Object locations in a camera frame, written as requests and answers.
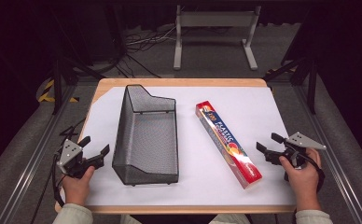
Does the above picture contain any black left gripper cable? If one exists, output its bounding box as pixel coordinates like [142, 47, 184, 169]
[51, 152, 67, 208]

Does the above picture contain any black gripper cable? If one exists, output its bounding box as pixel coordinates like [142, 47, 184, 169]
[51, 152, 67, 208]
[299, 151, 327, 194]

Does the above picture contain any aluminium floor rail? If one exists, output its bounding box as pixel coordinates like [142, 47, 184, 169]
[0, 83, 77, 224]
[294, 83, 362, 224]

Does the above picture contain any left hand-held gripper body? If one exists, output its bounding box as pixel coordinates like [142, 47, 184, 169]
[56, 138, 95, 179]

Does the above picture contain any person's left hand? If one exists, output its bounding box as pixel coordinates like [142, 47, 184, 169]
[61, 165, 96, 207]

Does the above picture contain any black tripod stand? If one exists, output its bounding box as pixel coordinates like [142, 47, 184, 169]
[262, 56, 319, 116]
[49, 55, 106, 116]

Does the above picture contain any yellow black hazard tape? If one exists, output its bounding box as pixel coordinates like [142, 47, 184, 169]
[37, 78, 80, 104]

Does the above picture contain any person's right hand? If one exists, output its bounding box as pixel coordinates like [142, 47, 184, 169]
[278, 147, 323, 213]

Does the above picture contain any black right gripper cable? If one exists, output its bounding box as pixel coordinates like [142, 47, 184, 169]
[299, 151, 327, 194]

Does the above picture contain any bundle of floor cables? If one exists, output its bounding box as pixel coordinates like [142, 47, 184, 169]
[115, 24, 177, 78]

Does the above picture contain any red plastic wrap box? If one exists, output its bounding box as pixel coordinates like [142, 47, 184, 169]
[195, 99, 263, 190]

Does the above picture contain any black wire mesh basket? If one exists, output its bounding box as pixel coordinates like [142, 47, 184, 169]
[111, 83, 180, 188]

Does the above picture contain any white table mat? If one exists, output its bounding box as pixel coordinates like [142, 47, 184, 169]
[78, 86, 297, 207]

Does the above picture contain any grey metal stand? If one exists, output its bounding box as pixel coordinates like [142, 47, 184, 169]
[173, 4, 262, 71]

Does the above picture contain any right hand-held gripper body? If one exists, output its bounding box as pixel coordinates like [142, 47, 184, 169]
[281, 131, 327, 171]

